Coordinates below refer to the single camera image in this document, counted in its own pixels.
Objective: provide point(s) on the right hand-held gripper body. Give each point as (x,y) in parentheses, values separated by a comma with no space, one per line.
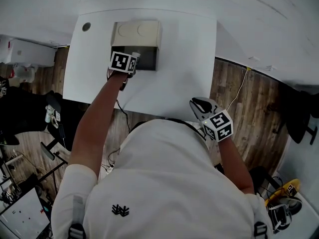
(219,124)

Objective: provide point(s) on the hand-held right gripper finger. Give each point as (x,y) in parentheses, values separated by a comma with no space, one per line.
(197,111)
(204,104)

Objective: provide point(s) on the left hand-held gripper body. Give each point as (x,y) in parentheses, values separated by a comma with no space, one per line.
(122,61)

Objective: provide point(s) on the beige box appliance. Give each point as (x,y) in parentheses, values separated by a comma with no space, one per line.
(139,34)

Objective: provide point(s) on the person's right forearm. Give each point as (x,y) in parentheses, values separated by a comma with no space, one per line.
(234,165)

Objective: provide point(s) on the person's left forearm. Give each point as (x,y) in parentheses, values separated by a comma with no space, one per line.
(92,126)

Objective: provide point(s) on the white cardboard box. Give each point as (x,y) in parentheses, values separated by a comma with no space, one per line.
(27,51)

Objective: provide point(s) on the grey table grommet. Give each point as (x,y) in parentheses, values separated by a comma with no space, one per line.
(86,27)

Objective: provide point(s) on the black round stool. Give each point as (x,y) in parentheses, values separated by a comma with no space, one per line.
(260,178)

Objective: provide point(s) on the person's white shirt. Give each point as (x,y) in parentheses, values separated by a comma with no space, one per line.
(159,183)

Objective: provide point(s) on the black armless office chair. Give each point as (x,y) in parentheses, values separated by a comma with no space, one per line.
(302,116)

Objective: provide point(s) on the white printed card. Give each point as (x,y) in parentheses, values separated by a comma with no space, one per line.
(58,116)

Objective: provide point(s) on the pale blue bottle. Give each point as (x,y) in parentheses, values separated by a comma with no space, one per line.
(49,113)

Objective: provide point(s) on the yellow oval board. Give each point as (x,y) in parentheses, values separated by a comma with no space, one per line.
(281,190)

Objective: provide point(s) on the black phone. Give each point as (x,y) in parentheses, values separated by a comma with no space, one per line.
(61,131)

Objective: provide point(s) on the white plastic bag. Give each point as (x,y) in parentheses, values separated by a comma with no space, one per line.
(25,72)

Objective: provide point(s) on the black mesh office chair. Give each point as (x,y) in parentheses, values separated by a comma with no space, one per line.
(30,108)

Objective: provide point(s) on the black and white headset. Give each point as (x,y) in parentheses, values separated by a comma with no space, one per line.
(284,213)

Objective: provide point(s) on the white side desk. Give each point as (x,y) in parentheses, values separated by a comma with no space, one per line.
(22,215)

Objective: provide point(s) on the black metal desk frame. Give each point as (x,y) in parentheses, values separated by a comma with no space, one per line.
(42,168)

